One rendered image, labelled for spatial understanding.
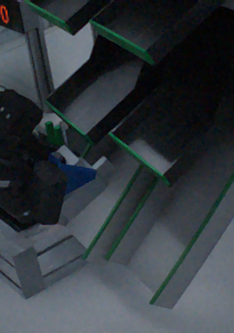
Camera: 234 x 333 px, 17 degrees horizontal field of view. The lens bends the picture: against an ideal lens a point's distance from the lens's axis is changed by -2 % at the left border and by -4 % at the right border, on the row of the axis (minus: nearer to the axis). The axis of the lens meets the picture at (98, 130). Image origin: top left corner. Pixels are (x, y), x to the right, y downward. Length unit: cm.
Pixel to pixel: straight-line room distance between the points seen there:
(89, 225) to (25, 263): 14
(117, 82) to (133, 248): 24
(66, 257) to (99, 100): 34
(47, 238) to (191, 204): 30
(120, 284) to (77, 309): 9
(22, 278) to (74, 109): 32
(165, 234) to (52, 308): 28
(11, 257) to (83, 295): 14
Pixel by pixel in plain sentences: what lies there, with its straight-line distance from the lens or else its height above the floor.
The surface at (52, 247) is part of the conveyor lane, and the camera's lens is 131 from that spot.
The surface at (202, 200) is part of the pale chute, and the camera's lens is 108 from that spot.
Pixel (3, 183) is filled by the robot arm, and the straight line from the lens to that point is 88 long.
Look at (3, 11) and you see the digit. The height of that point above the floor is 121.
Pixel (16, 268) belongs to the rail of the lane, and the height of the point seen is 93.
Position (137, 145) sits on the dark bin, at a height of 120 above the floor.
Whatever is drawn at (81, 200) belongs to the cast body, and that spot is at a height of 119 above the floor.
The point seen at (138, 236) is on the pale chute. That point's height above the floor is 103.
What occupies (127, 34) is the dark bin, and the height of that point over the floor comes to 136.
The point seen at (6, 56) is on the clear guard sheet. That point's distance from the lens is 173.
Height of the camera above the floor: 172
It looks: 30 degrees down
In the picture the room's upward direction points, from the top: 10 degrees counter-clockwise
